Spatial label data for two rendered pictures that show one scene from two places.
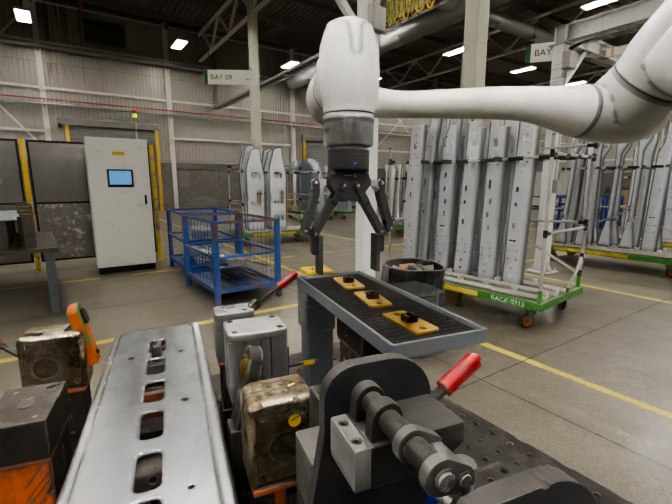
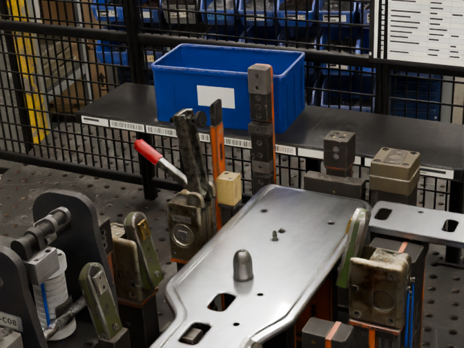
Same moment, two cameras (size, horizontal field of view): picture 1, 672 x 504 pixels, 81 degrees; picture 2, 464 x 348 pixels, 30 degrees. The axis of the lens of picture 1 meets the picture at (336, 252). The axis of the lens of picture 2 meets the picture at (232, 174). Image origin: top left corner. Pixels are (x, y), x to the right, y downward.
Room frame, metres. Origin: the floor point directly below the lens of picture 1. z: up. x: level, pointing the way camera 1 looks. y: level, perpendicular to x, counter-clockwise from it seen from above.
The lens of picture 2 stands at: (0.73, 0.94, 1.75)
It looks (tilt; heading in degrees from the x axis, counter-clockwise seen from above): 26 degrees down; 230
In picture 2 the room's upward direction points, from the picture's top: 3 degrees counter-clockwise
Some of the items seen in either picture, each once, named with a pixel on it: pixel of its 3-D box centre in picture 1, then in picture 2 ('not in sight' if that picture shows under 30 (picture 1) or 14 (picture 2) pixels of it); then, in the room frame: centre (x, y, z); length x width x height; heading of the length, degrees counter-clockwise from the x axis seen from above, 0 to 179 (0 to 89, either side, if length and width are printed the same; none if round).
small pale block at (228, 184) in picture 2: not in sight; (233, 261); (-0.18, -0.16, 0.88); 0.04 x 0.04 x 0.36; 23
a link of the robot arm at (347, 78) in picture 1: (347, 70); not in sight; (0.74, -0.02, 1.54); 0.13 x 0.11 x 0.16; 12
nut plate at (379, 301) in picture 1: (372, 296); not in sight; (0.62, -0.06, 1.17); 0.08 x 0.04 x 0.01; 16
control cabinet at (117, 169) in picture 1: (119, 191); not in sight; (6.18, 3.33, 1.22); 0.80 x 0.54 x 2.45; 124
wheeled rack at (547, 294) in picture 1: (478, 225); not in sight; (4.46, -1.61, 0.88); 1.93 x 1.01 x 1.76; 40
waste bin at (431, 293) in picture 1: (411, 307); not in sight; (3.06, -0.61, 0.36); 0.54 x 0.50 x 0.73; 124
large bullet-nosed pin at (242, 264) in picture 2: not in sight; (242, 266); (-0.04, 0.03, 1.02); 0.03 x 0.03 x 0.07
